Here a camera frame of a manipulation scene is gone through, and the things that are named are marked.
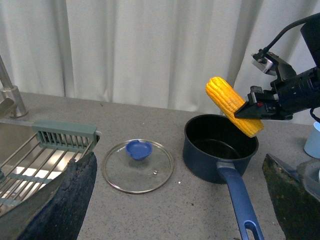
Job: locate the white curtain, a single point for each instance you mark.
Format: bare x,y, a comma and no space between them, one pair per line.
156,53

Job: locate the steel faucet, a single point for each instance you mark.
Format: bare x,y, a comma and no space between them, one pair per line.
12,104

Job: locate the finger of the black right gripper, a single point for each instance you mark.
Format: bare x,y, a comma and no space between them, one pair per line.
295,196

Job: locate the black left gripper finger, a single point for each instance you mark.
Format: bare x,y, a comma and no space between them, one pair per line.
56,211

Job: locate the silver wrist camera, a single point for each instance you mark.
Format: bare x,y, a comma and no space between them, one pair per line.
265,65

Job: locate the steel sink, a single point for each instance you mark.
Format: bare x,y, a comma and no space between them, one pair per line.
15,140

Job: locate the glass lid blue knob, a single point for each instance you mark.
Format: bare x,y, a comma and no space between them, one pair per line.
137,166

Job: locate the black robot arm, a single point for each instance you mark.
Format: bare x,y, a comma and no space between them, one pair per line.
80,139

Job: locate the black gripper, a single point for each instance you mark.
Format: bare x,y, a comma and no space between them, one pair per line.
290,93

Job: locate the yellow corn cob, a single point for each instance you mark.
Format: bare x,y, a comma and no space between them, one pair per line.
229,101

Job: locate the dark blue saucepan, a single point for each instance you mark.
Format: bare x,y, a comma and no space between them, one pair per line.
216,151

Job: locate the green steel drying rack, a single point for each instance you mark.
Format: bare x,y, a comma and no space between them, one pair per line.
37,152

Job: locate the light blue cup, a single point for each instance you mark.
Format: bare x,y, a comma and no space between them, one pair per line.
312,145

